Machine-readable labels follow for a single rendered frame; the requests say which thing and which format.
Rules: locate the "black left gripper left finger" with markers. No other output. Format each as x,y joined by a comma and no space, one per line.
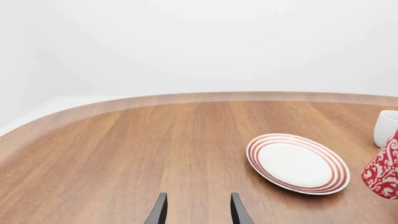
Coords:
158,212

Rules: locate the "white plate with red rings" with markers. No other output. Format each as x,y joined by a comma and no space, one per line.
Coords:
297,164

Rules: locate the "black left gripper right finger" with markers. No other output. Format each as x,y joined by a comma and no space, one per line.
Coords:
239,212

